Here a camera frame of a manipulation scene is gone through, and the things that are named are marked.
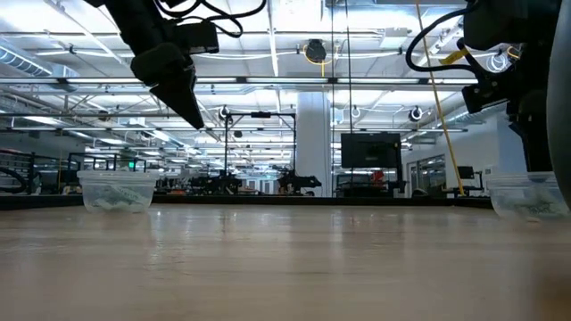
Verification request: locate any black ceiling cable reel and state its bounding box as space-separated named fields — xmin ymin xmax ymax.
xmin=303 ymin=38 xmax=328 ymax=65

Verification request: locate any clear plastic cup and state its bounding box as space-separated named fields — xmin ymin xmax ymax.
xmin=484 ymin=171 xmax=559 ymax=220
xmin=77 ymin=169 xmax=161 ymax=215

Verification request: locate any black background robot station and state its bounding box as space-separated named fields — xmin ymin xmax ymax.
xmin=189 ymin=111 xmax=323 ymax=197

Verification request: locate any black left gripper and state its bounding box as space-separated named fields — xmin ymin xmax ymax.
xmin=129 ymin=41 xmax=206 ymax=131

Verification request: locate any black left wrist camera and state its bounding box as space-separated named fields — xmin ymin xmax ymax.
xmin=170 ymin=21 xmax=221 ymax=56

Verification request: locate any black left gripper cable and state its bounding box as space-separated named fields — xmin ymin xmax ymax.
xmin=153 ymin=0 xmax=269 ymax=39

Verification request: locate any green white stevia packet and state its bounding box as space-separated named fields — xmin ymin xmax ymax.
xmin=91 ymin=185 xmax=149 ymax=211
xmin=506 ymin=195 xmax=557 ymax=218

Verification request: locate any black wall monitor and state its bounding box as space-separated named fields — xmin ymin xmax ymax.
xmin=340 ymin=132 xmax=403 ymax=170

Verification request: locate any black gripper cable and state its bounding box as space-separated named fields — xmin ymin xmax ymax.
xmin=153 ymin=0 xmax=269 ymax=39
xmin=404 ymin=5 xmax=482 ymax=75

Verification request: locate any yellow hanging cable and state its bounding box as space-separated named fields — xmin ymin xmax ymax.
xmin=414 ymin=0 xmax=467 ymax=196

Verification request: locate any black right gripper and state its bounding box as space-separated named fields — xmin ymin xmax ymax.
xmin=460 ymin=46 xmax=554 ymax=174

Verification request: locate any black aluminium table frame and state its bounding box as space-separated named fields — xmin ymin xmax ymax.
xmin=0 ymin=193 xmax=494 ymax=211

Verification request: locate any green black ceramic mug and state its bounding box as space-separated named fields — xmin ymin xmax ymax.
xmin=545 ymin=0 xmax=571 ymax=211

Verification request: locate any white building pillar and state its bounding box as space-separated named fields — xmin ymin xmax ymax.
xmin=295 ymin=91 xmax=334 ymax=198

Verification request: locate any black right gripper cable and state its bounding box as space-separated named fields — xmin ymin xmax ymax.
xmin=404 ymin=5 xmax=482 ymax=75

